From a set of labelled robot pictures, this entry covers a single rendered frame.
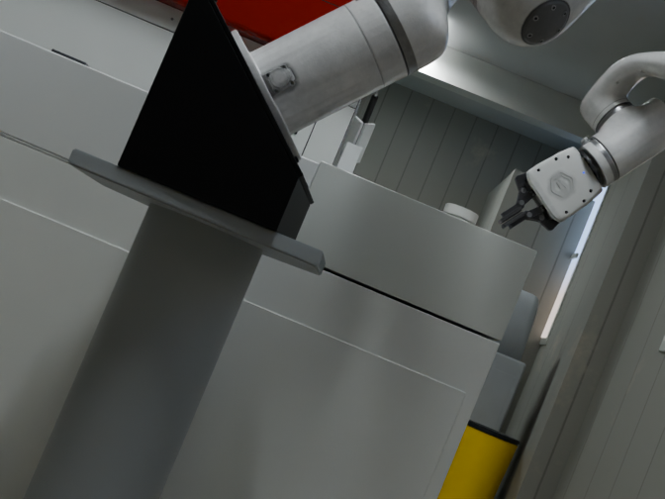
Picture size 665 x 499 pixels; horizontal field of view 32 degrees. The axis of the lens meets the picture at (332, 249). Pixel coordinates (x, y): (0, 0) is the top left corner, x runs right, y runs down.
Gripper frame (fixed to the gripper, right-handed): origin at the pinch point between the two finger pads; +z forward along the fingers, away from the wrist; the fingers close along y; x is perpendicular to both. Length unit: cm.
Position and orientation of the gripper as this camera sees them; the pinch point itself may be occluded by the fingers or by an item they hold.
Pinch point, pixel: (511, 218)
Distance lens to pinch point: 195.7
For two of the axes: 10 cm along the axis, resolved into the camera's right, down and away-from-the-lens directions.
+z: -8.4, 5.3, -0.6
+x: -0.1, 1.0, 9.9
